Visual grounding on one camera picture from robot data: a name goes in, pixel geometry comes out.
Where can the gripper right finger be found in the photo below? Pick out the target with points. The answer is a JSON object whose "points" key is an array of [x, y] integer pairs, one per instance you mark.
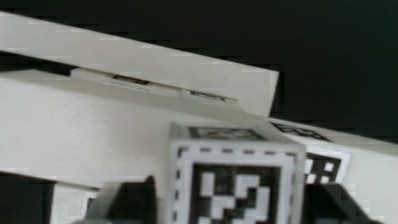
{"points": [[330, 207]]}

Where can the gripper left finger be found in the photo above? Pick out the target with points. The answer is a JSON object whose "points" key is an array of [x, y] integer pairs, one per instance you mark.
{"points": [[124, 204]]}

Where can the white tagged cube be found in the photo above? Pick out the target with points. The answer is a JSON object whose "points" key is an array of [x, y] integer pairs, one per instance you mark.
{"points": [[235, 176]]}

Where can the white chair back frame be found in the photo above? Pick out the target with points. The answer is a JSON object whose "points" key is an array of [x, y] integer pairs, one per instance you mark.
{"points": [[85, 137]]}

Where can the white chair leg block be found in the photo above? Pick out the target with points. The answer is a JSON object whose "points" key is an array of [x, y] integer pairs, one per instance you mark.
{"points": [[210, 99], [126, 82]]}

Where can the white U-shaped fence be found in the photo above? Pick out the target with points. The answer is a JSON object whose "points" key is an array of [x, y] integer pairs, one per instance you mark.
{"points": [[101, 52]]}

